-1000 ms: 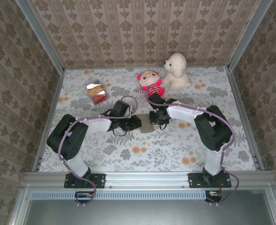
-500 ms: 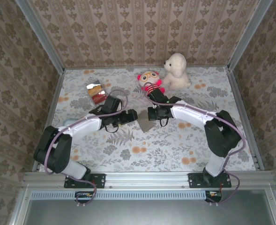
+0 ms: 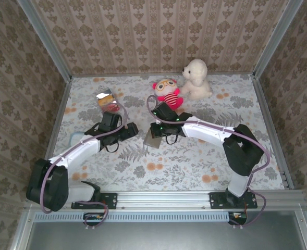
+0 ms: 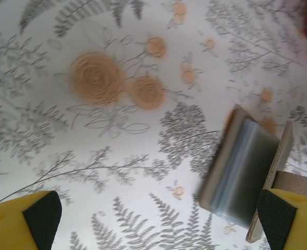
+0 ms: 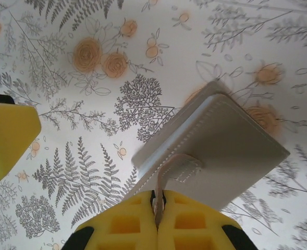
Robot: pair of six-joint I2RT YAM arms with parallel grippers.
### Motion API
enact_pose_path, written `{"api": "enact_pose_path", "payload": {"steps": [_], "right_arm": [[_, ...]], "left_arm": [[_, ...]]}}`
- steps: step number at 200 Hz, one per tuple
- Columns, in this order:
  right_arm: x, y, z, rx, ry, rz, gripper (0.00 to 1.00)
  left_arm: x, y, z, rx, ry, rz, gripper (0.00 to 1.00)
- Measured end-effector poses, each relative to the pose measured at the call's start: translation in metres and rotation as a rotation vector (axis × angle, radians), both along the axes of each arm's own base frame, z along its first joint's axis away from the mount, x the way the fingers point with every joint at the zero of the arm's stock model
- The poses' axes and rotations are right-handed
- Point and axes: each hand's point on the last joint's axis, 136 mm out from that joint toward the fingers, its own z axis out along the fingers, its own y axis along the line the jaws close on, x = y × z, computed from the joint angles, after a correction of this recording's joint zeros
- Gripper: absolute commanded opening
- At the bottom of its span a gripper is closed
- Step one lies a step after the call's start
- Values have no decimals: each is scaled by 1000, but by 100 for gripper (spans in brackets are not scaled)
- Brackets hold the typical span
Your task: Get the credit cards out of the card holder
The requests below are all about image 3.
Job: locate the grey card holder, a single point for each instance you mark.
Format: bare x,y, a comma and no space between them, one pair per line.
153,143

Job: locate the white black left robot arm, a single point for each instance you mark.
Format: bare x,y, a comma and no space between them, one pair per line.
83,152

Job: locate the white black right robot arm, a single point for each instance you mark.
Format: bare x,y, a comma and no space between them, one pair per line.
202,132

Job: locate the red card with gold print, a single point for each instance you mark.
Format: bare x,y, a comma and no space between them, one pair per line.
112,107

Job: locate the orange card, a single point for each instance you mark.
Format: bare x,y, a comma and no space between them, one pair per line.
107,100

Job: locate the pale blue white card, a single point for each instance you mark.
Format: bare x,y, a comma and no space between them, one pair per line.
74,137

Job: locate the pink striped plush doll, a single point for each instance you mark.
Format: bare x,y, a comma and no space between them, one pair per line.
166,88

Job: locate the white plush dog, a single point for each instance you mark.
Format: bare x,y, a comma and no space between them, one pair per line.
197,78

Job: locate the black connector board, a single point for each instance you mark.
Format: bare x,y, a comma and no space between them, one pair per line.
238,218
93,220

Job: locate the grey metal panel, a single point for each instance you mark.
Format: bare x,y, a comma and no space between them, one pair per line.
156,237

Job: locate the thin aluminium rail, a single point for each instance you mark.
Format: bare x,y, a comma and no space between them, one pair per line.
142,75

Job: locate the aluminium side rail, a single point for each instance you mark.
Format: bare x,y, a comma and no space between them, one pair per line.
272,130
56,130

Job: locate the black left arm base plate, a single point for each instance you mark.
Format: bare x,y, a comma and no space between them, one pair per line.
111,200

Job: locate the long aluminium rail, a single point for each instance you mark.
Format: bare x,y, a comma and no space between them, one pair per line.
163,199

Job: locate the aluminium frame post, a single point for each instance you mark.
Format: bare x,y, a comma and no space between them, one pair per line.
47,41
276,39

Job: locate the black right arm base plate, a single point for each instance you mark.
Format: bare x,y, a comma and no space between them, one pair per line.
217,200

